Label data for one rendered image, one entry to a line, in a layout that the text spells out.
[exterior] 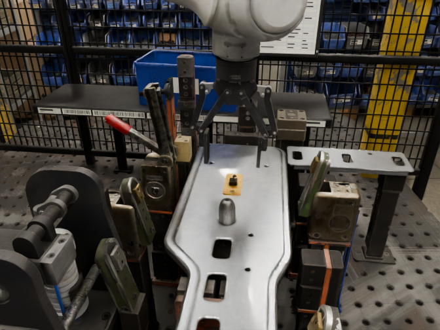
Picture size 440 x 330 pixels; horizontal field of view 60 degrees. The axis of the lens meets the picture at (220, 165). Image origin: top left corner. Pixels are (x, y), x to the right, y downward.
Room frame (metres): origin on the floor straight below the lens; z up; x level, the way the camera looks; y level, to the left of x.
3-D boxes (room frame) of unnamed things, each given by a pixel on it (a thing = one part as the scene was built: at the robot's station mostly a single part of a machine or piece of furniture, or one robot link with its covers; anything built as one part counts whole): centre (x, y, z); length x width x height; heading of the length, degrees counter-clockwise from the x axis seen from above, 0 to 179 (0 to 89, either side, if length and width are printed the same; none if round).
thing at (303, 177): (0.75, -0.22, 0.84); 0.11 x 0.10 x 0.28; 83
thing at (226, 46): (0.71, -0.03, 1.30); 0.09 x 0.09 x 0.06
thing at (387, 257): (0.81, -0.42, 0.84); 0.11 x 0.06 x 0.29; 83
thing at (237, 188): (0.70, -0.03, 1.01); 0.08 x 0.04 x 0.01; 173
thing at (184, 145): (0.80, 0.09, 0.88); 0.04 x 0.04 x 0.36; 83
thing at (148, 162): (0.72, 0.13, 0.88); 0.07 x 0.06 x 0.35; 83
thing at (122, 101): (1.16, 0.12, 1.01); 0.90 x 0.22 x 0.03; 83
